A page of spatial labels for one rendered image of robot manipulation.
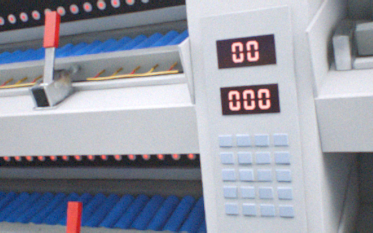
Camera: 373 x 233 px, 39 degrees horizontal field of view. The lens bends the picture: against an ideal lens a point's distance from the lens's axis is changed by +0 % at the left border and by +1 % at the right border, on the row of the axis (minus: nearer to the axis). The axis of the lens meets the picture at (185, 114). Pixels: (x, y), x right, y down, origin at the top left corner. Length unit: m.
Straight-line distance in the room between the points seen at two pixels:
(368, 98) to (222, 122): 0.11
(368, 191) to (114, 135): 0.28
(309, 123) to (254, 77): 0.05
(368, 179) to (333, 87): 0.22
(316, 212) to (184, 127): 0.12
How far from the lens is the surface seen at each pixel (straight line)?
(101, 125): 0.47
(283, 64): 0.39
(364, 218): 0.56
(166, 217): 0.59
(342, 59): 0.43
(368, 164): 0.59
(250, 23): 0.39
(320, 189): 0.40
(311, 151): 0.39
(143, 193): 0.64
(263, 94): 0.39
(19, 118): 0.52
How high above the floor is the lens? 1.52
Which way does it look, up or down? 5 degrees down
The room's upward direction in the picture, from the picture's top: 5 degrees counter-clockwise
